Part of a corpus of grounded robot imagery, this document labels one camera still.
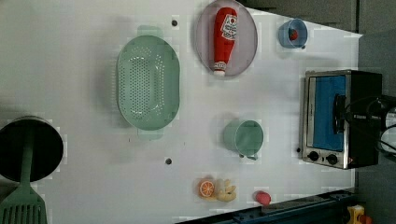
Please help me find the blue bowl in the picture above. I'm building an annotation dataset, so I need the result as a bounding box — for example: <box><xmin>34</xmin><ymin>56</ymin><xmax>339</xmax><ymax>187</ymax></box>
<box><xmin>277</xmin><ymin>19</ymin><xmax>308</xmax><ymax>49</ymax></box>

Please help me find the silver toaster oven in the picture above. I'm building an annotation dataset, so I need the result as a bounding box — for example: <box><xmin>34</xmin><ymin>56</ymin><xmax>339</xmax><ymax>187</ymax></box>
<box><xmin>302</xmin><ymin>70</ymin><xmax>382</xmax><ymax>170</ymax></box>

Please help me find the grey round plate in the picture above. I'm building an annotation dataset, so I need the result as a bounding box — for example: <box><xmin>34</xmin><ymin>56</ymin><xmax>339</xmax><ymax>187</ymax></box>
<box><xmin>195</xmin><ymin>0</ymin><xmax>258</xmax><ymax>77</ymax></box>

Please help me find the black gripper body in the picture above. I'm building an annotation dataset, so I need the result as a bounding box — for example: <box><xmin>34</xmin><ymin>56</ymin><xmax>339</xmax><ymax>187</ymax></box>
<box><xmin>343</xmin><ymin>105</ymin><xmax>382</xmax><ymax>128</ymax></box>

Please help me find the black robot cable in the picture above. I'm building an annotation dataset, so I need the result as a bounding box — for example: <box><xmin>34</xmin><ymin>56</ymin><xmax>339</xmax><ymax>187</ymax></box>
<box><xmin>342</xmin><ymin>94</ymin><xmax>396</xmax><ymax>157</ymax></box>

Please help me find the yellow and red toy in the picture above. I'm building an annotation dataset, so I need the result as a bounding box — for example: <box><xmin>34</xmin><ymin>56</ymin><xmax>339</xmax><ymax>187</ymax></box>
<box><xmin>347</xmin><ymin>204</ymin><xmax>373</xmax><ymax>224</ymax></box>

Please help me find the red strawberry in bowl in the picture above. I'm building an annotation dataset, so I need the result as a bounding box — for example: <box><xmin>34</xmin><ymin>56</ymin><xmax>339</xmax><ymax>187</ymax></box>
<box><xmin>289</xmin><ymin>29</ymin><xmax>298</xmax><ymax>40</ymax></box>

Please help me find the green mug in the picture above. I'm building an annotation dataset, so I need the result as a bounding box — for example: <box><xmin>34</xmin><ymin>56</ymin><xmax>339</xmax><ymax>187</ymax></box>
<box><xmin>223</xmin><ymin>119</ymin><xmax>264</xmax><ymax>161</ymax></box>

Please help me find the red plush strawberry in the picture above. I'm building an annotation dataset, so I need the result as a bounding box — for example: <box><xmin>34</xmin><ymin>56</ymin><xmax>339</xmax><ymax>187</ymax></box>
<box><xmin>254</xmin><ymin>190</ymin><xmax>272</xmax><ymax>206</ymax></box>

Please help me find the black utensil holder cup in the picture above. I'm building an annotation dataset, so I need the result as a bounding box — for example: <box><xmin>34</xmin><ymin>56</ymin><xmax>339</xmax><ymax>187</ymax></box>
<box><xmin>0</xmin><ymin>116</ymin><xmax>64</xmax><ymax>182</ymax></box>

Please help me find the green spatula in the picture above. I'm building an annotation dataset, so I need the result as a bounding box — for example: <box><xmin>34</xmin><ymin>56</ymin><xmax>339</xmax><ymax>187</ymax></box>
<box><xmin>1</xmin><ymin>127</ymin><xmax>48</xmax><ymax>224</ymax></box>

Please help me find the plush orange and pastry toy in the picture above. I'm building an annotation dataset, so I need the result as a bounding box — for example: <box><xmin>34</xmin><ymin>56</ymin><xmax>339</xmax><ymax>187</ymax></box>
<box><xmin>197</xmin><ymin>178</ymin><xmax>236</xmax><ymax>203</ymax></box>

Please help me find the green colander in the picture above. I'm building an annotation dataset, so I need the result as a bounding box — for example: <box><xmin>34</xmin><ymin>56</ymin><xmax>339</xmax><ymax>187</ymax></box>
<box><xmin>117</xmin><ymin>25</ymin><xmax>180</xmax><ymax>140</ymax></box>

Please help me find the red plush ketchup bottle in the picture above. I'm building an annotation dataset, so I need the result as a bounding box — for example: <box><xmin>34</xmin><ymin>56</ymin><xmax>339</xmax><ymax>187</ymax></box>
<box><xmin>213</xmin><ymin>7</ymin><xmax>238</xmax><ymax>77</ymax></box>

